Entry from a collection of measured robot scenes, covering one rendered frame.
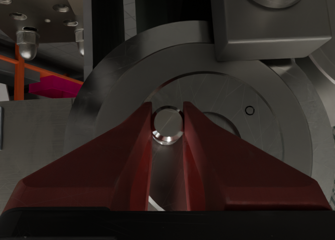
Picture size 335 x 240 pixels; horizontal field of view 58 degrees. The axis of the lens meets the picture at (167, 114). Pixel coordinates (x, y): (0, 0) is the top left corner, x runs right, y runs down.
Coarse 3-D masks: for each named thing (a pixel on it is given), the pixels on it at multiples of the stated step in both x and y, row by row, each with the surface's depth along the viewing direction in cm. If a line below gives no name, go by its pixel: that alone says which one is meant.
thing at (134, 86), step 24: (168, 48) 16; (192, 48) 16; (144, 72) 16; (168, 72) 16; (240, 72) 16; (264, 72) 16; (120, 96) 16; (144, 96) 16; (264, 96) 16; (288, 96) 16; (96, 120) 16; (120, 120) 16; (288, 120) 16; (288, 144) 16
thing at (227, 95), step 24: (192, 72) 15; (216, 72) 15; (168, 96) 15; (192, 96) 15; (216, 96) 15; (240, 96) 15; (216, 120) 15; (240, 120) 15; (264, 120) 15; (264, 144) 14; (168, 168) 14; (168, 192) 14
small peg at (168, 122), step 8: (160, 112) 12; (168, 112) 12; (176, 112) 12; (152, 120) 12; (160, 120) 12; (168, 120) 12; (176, 120) 12; (152, 128) 12; (160, 128) 12; (168, 128) 12; (176, 128) 12; (160, 136) 12; (168, 136) 11; (176, 136) 12; (168, 144) 14
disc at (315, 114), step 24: (168, 24) 17; (192, 24) 17; (120, 48) 17; (144, 48) 17; (96, 72) 17; (120, 72) 17; (288, 72) 17; (96, 96) 16; (312, 96) 17; (72, 120) 16; (312, 120) 17; (72, 144) 16; (312, 144) 17; (312, 168) 16
